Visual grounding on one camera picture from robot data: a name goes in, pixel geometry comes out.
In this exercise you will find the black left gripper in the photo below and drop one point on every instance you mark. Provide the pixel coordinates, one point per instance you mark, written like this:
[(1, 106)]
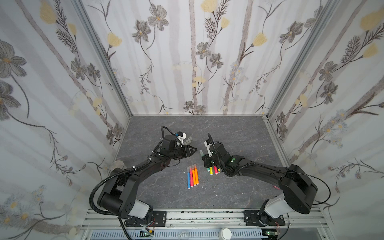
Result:
[(186, 153)]

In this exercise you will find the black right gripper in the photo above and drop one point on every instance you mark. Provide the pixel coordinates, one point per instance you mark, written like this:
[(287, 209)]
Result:
[(208, 161)]

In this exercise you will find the orange marker pen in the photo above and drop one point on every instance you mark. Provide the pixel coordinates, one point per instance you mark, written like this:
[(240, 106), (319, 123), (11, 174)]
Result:
[(194, 175)]

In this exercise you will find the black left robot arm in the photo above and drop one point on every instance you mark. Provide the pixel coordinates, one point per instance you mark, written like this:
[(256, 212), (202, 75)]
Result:
[(116, 195)]

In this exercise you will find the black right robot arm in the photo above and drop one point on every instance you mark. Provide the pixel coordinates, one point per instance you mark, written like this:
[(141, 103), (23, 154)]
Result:
[(298, 190)]

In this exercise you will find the thin blue marker pen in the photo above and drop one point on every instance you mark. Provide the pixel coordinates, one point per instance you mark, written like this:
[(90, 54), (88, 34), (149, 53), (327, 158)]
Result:
[(188, 178)]

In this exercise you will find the pink marker pen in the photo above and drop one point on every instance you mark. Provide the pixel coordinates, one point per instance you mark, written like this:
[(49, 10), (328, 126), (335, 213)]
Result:
[(191, 176)]

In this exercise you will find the white round knob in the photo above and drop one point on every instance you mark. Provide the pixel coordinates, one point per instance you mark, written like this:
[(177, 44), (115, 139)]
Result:
[(225, 234)]

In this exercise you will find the right small circuit board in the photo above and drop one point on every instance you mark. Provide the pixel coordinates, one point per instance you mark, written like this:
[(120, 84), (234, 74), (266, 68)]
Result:
[(269, 234)]

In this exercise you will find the small green circuit board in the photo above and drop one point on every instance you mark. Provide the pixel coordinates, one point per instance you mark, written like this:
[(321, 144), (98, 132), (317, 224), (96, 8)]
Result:
[(146, 234)]

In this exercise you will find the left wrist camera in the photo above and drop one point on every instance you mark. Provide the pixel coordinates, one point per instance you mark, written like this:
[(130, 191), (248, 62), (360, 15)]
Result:
[(181, 137)]

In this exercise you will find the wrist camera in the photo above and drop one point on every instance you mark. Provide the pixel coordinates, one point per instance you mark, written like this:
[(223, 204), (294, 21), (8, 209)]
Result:
[(208, 144), (181, 137)]

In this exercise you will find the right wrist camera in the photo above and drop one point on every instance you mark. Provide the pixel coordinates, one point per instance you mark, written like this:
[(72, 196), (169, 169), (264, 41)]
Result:
[(208, 144)]

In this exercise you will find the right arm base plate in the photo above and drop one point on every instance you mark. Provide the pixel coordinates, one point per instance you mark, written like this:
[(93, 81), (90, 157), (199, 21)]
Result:
[(259, 218)]

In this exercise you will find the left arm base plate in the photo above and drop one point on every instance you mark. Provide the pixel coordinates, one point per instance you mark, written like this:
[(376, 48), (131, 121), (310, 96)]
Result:
[(153, 219)]

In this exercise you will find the aluminium right corner post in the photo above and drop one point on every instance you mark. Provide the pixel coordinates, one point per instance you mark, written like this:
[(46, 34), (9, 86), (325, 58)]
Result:
[(322, 21)]

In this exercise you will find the aluminium corner post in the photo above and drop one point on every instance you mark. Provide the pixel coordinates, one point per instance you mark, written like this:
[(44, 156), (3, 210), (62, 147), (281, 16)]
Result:
[(322, 21), (102, 54)]

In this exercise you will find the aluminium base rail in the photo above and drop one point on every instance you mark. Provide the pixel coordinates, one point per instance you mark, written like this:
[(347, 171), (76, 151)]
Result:
[(298, 227)]

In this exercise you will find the white vented cable duct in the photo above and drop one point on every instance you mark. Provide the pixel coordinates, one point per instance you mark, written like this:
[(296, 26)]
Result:
[(198, 234)]

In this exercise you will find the aluminium left corner post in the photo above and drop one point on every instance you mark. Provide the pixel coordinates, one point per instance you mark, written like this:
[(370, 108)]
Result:
[(102, 54)]

